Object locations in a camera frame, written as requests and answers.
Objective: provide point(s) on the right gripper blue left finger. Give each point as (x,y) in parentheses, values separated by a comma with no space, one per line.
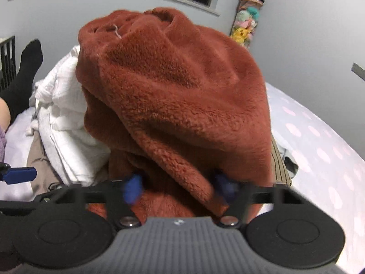
(132,189)

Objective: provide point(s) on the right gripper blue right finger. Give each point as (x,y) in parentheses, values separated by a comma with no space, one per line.
(226,188)

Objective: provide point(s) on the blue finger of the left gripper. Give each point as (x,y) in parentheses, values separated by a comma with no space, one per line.
(11,175)

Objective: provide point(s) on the rust red fleece garment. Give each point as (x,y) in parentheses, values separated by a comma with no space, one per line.
(176,102)

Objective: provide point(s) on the purple fuzzy sweater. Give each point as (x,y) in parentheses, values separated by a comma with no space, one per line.
(2,144)

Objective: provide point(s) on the brown striped garment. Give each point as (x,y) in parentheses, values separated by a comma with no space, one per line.
(279,170)

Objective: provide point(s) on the grey garment piece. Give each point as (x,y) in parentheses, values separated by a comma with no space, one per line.
(289,161)

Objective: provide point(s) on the white knitted garment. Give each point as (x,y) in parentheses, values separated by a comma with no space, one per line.
(60,107)

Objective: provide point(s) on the black sock foot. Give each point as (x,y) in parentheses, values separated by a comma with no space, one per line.
(15,99)

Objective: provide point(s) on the hanging plush toy organizer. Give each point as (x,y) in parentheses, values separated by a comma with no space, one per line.
(245,22)

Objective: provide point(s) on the grey wall plate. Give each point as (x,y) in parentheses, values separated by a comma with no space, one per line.
(358,70)

